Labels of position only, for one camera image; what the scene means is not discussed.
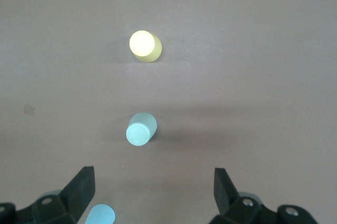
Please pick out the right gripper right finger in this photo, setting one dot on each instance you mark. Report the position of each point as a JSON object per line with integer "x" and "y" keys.
{"x": 226, "y": 192}

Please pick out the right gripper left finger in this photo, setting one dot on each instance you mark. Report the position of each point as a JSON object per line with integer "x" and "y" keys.
{"x": 79, "y": 189}

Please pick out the light blue plastic cup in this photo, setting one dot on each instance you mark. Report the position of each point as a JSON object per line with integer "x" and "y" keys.
{"x": 102, "y": 214}

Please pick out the mint green plastic cup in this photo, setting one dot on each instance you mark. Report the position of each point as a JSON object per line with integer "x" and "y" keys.
{"x": 138, "y": 133}

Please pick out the yellow plastic cup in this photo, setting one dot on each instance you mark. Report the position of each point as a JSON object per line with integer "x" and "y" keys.
{"x": 143, "y": 45}

